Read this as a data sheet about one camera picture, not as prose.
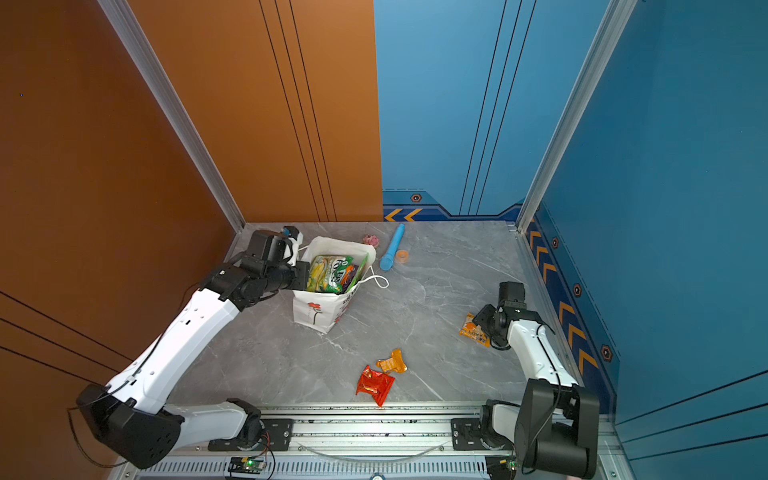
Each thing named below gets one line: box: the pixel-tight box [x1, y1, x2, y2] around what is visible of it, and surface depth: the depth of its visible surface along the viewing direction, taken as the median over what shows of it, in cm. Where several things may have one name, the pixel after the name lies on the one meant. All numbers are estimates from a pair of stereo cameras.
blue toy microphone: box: [379, 223, 405, 271], surface depth 114 cm
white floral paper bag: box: [292, 236, 377, 334], surface depth 82 cm
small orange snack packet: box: [376, 349, 408, 374], surface depth 85 cm
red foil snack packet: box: [356, 365, 395, 407], surface depth 82 cm
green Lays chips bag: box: [345, 253, 369, 293], surface depth 84 cm
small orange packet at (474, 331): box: [458, 312, 491, 348], surface depth 91 cm
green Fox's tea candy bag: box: [307, 255, 359, 294], surface depth 81 cm
